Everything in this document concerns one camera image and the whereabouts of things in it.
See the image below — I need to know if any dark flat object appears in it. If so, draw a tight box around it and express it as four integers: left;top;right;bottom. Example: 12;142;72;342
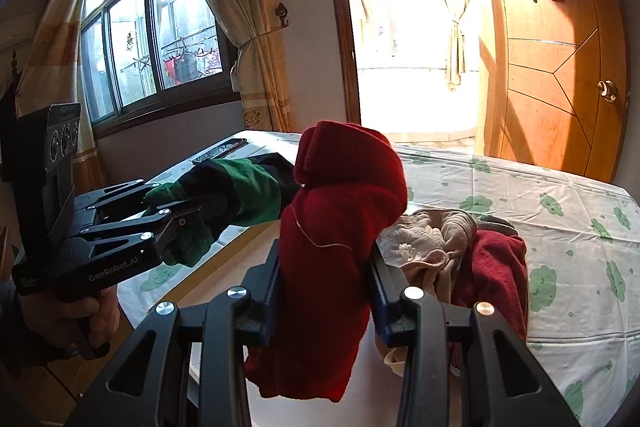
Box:
191;138;249;166

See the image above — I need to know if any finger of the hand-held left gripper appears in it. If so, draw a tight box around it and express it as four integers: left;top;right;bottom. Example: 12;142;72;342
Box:
75;179;161;225
80;201;203;268

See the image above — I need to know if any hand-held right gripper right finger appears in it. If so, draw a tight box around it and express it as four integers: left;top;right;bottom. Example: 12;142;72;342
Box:
367;252;568;427

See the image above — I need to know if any green underwear with dark stripe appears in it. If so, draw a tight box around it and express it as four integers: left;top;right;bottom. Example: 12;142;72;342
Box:
144;153;301;268

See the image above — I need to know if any beige orange banded curtain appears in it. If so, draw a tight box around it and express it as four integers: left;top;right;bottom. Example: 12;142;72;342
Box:
12;0;108;192

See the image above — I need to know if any window with dark frame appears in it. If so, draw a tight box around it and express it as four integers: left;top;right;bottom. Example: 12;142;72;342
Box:
80;0;238;128

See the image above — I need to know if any dark red underwear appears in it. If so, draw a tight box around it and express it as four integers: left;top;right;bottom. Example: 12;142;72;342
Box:
244;121;410;403
450;229;530;375

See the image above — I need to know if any light wooden door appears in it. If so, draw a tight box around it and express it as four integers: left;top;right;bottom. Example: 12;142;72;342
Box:
475;0;631;185

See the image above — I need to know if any cream lace trimmed underwear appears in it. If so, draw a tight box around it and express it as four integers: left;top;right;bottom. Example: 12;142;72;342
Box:
372;208;478;378

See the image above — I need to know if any person's left hand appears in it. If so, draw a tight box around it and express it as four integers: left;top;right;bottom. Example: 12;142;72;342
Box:
20;288;122;355

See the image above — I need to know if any bed with cloud printed sheet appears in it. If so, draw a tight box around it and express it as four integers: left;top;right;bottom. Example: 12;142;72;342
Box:
117;129;640;427

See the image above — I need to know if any person's left forearm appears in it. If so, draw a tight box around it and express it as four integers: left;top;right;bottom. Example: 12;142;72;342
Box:
0;279;76;383

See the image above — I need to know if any pale balcony curtain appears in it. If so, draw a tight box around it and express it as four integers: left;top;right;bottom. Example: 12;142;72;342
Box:
425;0;473;92

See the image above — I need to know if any dark grey garment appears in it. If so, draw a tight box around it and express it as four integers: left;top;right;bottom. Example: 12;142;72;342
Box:
477;216;516;236

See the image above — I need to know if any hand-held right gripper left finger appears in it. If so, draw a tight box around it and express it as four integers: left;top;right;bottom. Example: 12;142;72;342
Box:
65;239;283;427

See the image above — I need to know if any wooden door frame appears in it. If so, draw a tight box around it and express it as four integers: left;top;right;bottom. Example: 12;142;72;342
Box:
319;0;363;126

